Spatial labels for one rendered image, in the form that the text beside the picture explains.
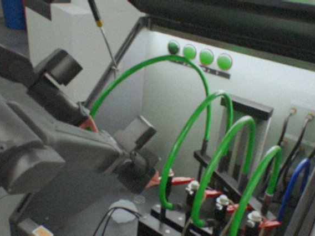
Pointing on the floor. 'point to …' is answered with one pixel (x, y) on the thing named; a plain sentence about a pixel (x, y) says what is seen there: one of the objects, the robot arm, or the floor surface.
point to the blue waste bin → (14, 14)
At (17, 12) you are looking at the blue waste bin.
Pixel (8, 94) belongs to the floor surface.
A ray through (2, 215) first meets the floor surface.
